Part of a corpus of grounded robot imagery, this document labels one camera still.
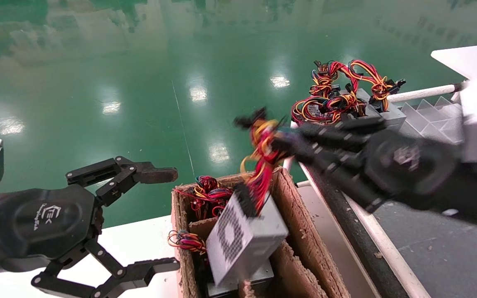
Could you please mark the long white rack tube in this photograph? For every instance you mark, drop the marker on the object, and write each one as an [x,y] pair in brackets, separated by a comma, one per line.
[387,245]

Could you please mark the white board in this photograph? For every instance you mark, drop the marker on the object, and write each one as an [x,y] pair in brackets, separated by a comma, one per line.
[470,60]

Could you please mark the ragged cardboard lengthwise divider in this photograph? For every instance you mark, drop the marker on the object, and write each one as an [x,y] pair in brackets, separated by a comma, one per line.
[292,271]

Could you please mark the black tube connector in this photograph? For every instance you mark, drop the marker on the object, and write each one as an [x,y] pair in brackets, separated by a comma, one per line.
[458,87]

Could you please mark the flat cardboard cross divider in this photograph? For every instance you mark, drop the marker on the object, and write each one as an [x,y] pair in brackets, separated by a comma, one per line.
[201,228]

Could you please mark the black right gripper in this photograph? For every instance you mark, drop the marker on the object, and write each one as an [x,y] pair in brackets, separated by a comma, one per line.
[408,163]

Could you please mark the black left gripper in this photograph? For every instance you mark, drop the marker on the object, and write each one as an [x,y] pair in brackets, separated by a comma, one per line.
[44,219]

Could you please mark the clear acrylic divider tray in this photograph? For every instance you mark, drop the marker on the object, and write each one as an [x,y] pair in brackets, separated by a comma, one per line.
[425,116]

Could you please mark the brown cardboard box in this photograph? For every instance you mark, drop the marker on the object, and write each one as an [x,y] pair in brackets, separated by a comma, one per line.
[300,215]

